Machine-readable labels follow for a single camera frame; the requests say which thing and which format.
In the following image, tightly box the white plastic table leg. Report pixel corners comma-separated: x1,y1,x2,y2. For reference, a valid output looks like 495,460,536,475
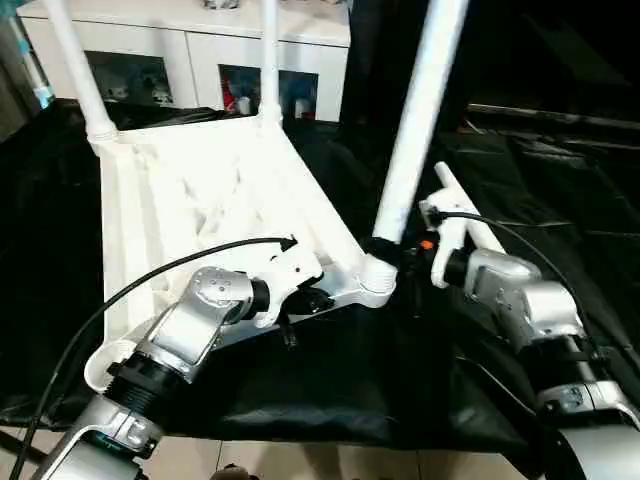
370,0,471,246
258,0,283,123
434,162,506,256
40,0,119,141

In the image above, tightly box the white plastic table top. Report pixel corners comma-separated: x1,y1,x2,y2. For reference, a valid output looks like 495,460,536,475
82,108,401,393

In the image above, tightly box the black mat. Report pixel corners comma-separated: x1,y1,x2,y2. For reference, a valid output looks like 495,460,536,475
0,100,640,471

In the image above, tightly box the black furniture with gold label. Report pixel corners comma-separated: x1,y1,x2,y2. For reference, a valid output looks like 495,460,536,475
345,0,640,126

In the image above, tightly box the white cabinet with glass doors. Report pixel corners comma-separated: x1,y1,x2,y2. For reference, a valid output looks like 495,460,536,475
20,0,351,123

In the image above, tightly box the grey curtain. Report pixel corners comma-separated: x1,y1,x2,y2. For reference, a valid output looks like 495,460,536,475
0,0,56,141

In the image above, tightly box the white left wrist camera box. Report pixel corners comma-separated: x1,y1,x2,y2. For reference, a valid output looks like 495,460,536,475
250,240,326,326

